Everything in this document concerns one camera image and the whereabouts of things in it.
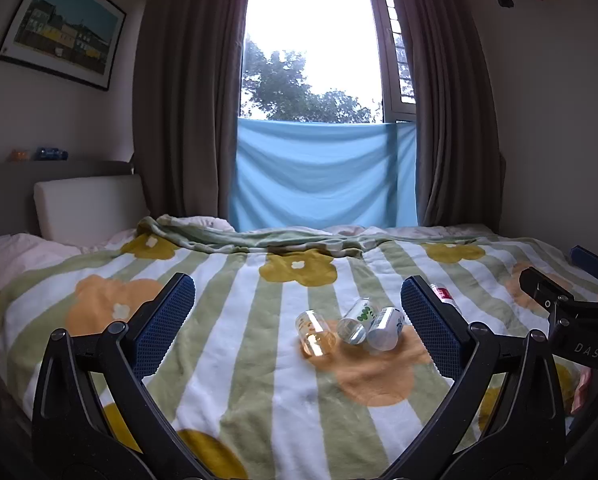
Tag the clear glass cup yellow print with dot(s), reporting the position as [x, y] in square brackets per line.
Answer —
[315, 332]

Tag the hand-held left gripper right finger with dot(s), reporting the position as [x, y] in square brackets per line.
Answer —
[429, 327]

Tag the grey bed headboard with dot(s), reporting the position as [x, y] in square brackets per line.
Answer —
[6, 195]

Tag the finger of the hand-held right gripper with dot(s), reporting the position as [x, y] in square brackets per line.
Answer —
[590, 261]
[541, 285]

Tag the white bed sheet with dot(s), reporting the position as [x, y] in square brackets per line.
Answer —
[24, 255]

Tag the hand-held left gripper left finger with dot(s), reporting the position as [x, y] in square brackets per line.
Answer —
[163, 327]

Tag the orange toy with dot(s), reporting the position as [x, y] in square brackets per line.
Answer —
[19, 154]

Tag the striped floral blanket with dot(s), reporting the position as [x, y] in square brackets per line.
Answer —
[279, 385]

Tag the brown curtain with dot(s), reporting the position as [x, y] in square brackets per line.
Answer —
[189, 95]
[449, 95]

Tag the window frame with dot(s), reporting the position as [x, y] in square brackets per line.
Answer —
[396, 40]

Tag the light blue hanging cloth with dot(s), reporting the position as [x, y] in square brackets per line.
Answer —
[324, 172]

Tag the framed town picture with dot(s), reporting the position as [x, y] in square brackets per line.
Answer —
[61, 25]

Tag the white headboard cushion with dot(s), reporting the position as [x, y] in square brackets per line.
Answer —
[86, 205]

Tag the blue toy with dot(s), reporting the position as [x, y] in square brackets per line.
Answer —
[50, 153]

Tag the clear glass cup green dots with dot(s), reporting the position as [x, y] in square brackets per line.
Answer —
[356, 322]

